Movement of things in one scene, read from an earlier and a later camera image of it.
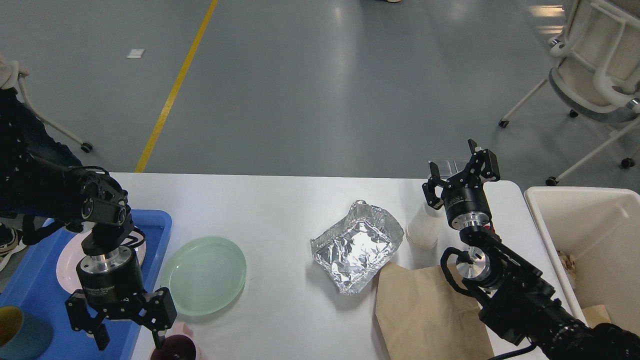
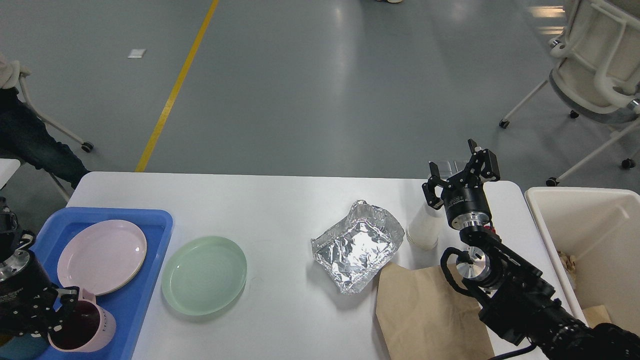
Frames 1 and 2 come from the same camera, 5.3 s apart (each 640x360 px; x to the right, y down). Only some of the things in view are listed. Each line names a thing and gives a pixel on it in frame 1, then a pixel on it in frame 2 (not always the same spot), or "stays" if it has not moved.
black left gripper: (113, 285) to (28, 300)
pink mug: (180, 344) to (87, 326)
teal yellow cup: (22, 335) stays
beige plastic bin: (600, 227) stays
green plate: (205, 275) stays
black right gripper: (464, 195) stays
